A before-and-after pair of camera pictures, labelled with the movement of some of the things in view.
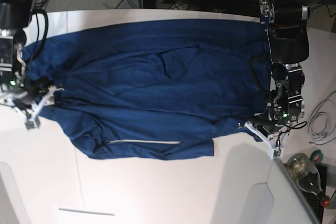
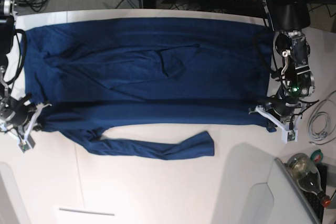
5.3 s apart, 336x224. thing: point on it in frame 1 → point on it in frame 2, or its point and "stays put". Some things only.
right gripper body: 267,121 → 283,105
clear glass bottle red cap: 305,171 stays put
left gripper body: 34,89 → 17,112
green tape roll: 316,156 stays put
